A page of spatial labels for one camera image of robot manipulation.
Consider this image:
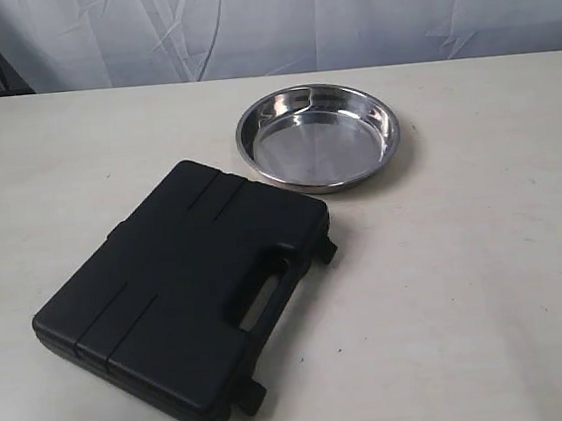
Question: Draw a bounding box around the black plastic tool case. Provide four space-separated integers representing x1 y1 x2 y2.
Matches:
32 159 337 421

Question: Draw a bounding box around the round stainless steel tray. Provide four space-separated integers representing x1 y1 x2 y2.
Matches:
235 83 401 194

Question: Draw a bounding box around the white backdrop curtain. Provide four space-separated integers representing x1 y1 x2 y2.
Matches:
0 0 562 93

